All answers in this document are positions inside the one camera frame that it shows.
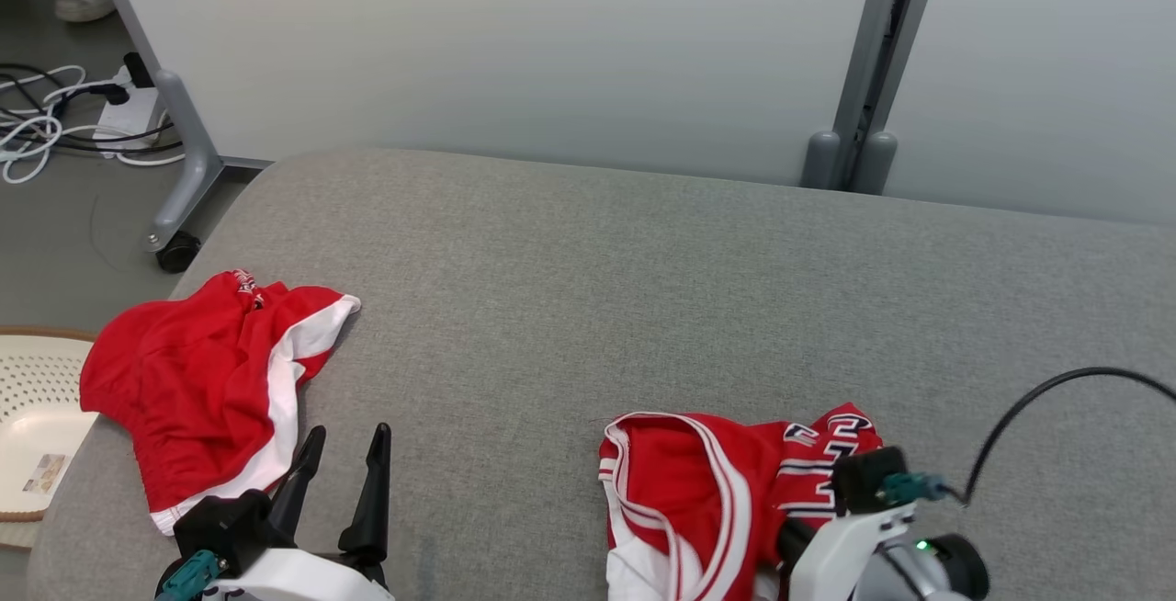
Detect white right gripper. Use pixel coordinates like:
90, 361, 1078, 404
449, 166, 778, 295
776, 500, 920, 601

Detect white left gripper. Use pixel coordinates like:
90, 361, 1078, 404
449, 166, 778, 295
207, 423, 398, 601

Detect red Bulls jersey top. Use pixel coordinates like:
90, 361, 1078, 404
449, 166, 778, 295
599, 402, 885, 601

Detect red Bulls shorts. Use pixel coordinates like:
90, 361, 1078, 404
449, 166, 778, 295
80, 268, 361, 536

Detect small paper sticker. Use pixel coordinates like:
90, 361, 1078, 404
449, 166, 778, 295
23, 452, 70, 494

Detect black caster wheel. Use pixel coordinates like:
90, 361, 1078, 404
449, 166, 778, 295
156, 231, 201, 273

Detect white perforated laundry basket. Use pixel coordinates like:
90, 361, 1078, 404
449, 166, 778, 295
0, 325, 100, 551

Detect grey partition leg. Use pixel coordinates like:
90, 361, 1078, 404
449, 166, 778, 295
87, 0, 226, 253

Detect teal right camera connector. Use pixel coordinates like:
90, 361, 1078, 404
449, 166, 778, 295
877, 472, 952, 506

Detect teal camera connector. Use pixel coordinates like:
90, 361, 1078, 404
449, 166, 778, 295
877, 472, 952, 506
154, 550, 221, 601

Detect teal left camera connector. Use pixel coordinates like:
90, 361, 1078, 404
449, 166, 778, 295
154, 550, 221, 601

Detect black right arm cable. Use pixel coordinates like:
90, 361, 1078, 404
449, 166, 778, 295
946, 367, 1176, 505

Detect grey cylindrical post cap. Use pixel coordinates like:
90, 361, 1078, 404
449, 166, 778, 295
850, 130, 899, 196
802, 130, 842, 190

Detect white coiled cable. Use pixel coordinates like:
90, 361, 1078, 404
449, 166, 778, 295
0, 63, 88, 185

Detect white power strip with cables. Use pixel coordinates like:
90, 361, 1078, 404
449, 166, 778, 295
0, 62, 175, 156

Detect grey partition post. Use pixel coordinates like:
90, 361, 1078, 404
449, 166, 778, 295
831, 0, 947, 193

